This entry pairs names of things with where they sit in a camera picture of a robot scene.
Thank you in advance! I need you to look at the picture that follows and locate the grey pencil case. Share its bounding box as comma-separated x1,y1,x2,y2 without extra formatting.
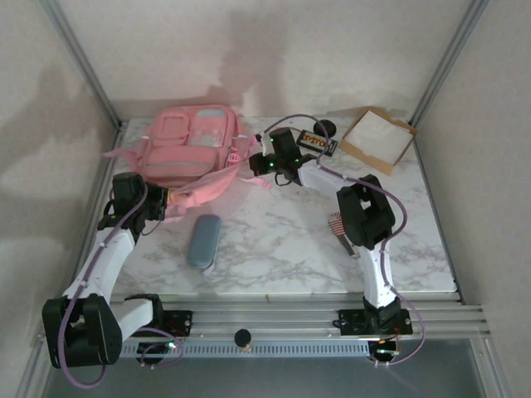
186,214,223,273

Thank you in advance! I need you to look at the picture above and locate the pink backpack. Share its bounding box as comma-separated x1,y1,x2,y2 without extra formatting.
100,105,271,226

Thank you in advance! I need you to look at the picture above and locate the flag print pencil pouch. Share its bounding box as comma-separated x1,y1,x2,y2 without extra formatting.
327,211,358,259

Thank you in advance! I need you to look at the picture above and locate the black orange rectangular box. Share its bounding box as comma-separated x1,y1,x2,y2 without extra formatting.
296,129,339,157

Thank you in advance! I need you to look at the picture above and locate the black round knob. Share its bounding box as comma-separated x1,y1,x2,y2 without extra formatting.
313,119,339,136

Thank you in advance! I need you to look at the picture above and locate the cardboard box with white paper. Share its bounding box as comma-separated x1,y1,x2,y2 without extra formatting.
339,106,419,178

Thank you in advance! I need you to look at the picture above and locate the small controller board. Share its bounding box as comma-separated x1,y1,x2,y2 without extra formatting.
138,342,178,368
368,337,402,362

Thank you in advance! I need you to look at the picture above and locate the aluminium side rail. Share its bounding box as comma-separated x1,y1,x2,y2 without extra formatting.
61,124,126,307

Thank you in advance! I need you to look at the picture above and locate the aluminium frame post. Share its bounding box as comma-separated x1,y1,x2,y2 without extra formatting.
39,0,125,129
408,0,490,126

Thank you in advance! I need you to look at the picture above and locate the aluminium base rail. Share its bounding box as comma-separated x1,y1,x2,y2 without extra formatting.
39,289,490,343

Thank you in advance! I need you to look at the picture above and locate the black button on rail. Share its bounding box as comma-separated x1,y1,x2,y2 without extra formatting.
233,328,255,354

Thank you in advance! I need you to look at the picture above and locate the grey slotted cable duct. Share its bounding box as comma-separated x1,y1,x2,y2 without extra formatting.
94,339,371,357

